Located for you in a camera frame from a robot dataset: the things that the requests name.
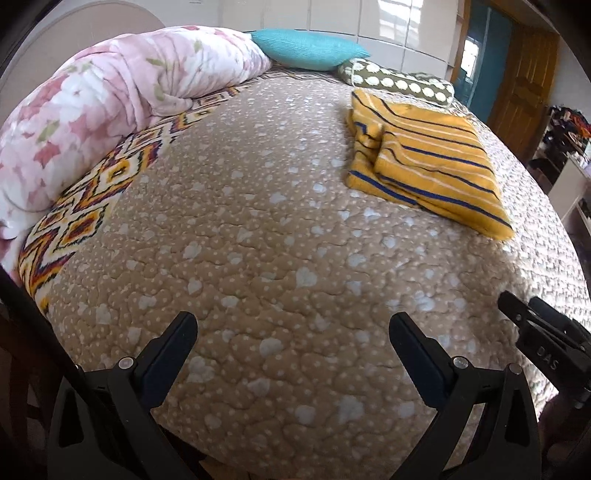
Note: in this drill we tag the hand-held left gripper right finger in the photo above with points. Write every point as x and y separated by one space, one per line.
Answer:
422 364

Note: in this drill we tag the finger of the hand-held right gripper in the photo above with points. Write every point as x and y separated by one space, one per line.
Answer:
554 316
517 308

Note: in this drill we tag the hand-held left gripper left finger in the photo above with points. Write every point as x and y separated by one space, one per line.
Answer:
161 364

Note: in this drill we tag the yellow striped knit sweater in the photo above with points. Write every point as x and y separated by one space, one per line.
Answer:
438 170

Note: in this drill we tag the white shelf unit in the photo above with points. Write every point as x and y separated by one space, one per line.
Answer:
572 184

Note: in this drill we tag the beige heart-patterned quilt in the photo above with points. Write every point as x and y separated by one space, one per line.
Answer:
258 240

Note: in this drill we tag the zigzag patterned blanket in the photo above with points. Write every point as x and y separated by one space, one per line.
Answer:
92 194

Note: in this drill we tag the cluttered dark rack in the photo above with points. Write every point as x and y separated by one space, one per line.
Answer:
568 129

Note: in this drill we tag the wooden door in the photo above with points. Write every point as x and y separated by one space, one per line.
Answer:
526 92

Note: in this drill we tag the green bolster pillow white print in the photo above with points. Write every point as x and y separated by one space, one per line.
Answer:
401 83

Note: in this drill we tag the teal glass door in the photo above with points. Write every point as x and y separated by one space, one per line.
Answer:
485 55

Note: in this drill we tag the pink floral comforter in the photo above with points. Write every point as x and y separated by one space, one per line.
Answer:
92 106

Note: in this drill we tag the glossy white wardrobe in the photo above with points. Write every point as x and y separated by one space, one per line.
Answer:
360 23

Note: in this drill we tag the teal pillow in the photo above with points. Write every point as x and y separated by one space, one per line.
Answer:
309 48

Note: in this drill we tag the pale rounded headboard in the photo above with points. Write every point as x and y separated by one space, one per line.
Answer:
69 27

